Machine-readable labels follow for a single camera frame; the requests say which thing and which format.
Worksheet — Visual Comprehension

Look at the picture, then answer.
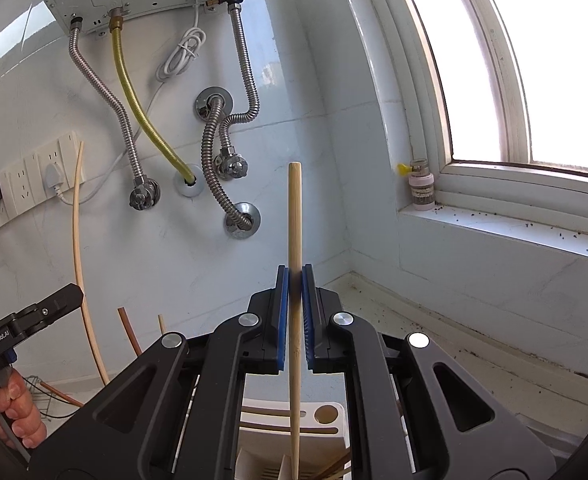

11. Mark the long light bamboo chopstick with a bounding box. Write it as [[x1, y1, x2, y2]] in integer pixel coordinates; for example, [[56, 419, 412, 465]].
[[72, 141, 110, 386]]

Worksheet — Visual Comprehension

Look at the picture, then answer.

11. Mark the thick light bamboo chopstick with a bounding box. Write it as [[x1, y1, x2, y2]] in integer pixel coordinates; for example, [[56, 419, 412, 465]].
[[288, 162, 304, 479]]

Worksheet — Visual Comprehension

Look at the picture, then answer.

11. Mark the person's left hand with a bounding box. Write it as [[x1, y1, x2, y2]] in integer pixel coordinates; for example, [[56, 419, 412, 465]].
[[0, 370, 47, 448]]

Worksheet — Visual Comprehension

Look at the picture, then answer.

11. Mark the reddish brown curved chopstick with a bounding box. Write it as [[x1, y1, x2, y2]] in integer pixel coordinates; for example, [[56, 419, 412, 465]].
[[117, 307, 142, 356]]

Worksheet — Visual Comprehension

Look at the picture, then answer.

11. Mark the cream utensil holder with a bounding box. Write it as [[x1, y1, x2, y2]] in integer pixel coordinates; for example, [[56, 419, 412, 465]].
[[233, 398, 353, 480]]

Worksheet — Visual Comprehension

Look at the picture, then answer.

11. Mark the small pink jar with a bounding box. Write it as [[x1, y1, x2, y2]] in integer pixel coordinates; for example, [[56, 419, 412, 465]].
[[397, 158, 435, 211]]

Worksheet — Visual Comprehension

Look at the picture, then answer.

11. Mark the steel flexible hose lower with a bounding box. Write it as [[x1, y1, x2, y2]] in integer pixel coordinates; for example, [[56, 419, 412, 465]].
[[193, 86, 262, 239]]

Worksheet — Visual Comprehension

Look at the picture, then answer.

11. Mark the steel flexible hose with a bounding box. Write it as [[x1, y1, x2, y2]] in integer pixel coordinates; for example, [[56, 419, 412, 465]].
[[212, 0, 262, 182], [67, 15, 163, 212], [193, 86, 262, 239]]

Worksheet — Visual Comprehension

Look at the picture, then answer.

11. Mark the white wall socket strip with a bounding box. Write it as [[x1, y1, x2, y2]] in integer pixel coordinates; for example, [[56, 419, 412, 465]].
[[0, 131, 80, 229]]

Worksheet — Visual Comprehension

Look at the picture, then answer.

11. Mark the steel flexible hose left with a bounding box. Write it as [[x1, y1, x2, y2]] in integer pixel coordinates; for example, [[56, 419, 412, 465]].
[[67, 15, 163, 212]]

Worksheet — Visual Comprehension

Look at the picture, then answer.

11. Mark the steel flexible hose right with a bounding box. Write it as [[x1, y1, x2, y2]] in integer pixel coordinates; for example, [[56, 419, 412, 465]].
[[212, 0, 262, 182]]

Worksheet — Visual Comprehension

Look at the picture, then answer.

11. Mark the white window frame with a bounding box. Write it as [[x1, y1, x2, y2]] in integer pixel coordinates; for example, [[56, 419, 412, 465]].
[[372, 0, 588, 258]]

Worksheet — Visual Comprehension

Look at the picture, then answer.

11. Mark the white coiled power cord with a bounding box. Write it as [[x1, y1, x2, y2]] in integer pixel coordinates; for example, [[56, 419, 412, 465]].
[[154, 0, 208, 84]]

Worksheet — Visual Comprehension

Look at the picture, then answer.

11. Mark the yellow gas hose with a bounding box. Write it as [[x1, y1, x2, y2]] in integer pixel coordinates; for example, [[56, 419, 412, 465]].
[[108, 8, 198, 186]]

